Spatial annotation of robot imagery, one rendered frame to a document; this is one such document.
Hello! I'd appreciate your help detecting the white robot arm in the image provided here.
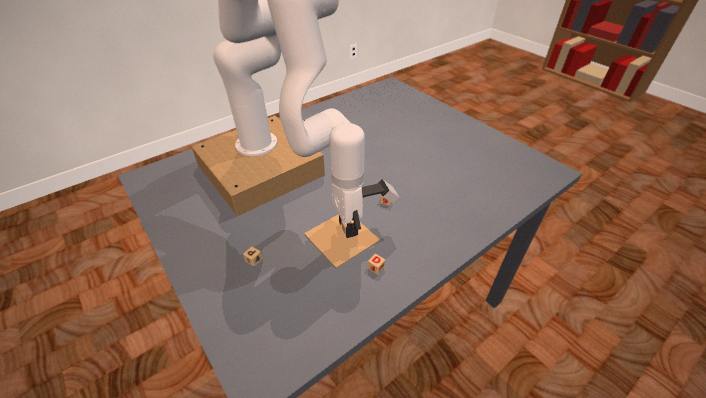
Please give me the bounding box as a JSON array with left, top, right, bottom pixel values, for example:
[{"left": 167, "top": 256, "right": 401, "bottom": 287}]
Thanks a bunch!
[{"left": 213, "top": 0, "right": 365, "bottom": 189}]

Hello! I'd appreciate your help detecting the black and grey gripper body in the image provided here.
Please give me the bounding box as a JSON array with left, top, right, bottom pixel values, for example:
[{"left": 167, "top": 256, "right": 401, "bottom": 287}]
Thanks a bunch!
[{"left": 332, "top": 181, "right": 364, "bottom": 224}]

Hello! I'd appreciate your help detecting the orange flat mat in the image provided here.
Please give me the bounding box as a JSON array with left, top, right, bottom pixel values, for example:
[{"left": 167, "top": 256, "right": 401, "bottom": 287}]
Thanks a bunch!
[{"left": 304, "top": 214, "right": 380, "bottom": 268}]

